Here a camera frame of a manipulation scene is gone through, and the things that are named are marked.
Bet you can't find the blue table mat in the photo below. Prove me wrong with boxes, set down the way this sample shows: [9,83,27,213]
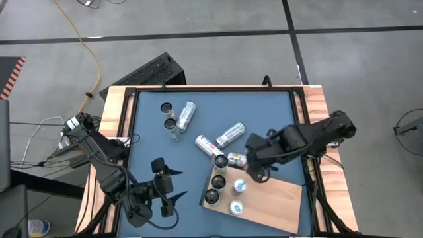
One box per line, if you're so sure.
[118,91,313,237]

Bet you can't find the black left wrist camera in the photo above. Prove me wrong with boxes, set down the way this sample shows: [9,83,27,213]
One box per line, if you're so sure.
[150,157,166,173]

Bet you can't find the grey panel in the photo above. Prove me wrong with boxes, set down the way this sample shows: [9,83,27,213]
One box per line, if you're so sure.
[0,99,11,193]

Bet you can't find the black metal table frame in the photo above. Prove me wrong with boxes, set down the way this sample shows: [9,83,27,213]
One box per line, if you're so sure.
[74,85,361,238]

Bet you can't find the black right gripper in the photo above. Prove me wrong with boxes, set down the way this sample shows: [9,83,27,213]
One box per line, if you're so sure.
[246,132,285,182]

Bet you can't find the wooden board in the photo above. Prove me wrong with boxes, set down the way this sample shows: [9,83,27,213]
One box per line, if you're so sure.
[200,155,304,236]

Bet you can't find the white plastic container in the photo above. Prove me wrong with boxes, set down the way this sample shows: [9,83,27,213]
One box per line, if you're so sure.
[28,219,51,237]

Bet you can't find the black floor beam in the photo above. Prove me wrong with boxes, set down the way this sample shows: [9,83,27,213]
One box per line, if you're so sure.
[9,169,86,200]

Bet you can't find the round wire floor stand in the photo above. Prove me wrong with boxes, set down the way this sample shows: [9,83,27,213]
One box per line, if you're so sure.
[392,108,423,158]

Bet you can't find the white can with red band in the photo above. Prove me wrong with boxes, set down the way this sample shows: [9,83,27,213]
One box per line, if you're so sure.
[194,134,225,159]

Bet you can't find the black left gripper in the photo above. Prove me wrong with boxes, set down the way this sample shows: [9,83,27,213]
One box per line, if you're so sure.
[145,167,188,218]

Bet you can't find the black mat with striped edge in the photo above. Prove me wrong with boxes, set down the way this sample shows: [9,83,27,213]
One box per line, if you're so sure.
[0,56,27,100]

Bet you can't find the yellow cable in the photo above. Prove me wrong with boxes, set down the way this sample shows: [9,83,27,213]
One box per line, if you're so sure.
[52,0,102,115]

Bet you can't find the white can with yellow patch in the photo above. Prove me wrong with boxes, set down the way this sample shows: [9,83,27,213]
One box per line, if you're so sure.
[227,151,248,169]

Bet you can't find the silver can with blue palm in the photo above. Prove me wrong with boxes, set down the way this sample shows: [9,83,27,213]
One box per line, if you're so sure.
[210,174,227,193]

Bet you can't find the black cables with white plug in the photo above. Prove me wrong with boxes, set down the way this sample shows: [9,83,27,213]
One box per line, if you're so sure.
[75,0,130,10]

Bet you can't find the silver can with blue tab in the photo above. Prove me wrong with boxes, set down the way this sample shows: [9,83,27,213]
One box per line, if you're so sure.
[232,178,248,194]

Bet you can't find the black cable bundle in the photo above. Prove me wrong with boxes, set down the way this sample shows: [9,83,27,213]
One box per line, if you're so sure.
[9,158,93,170]

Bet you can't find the silver-blue can with blue tab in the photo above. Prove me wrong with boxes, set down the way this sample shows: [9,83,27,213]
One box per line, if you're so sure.
[229,200,245,216]

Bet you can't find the white peach-print beverage can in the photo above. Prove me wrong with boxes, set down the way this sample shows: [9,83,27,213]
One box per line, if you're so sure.
[164,118,182,142]

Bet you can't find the white cable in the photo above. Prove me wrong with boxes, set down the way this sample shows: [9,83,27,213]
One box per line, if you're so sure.
[19,115,67,166]

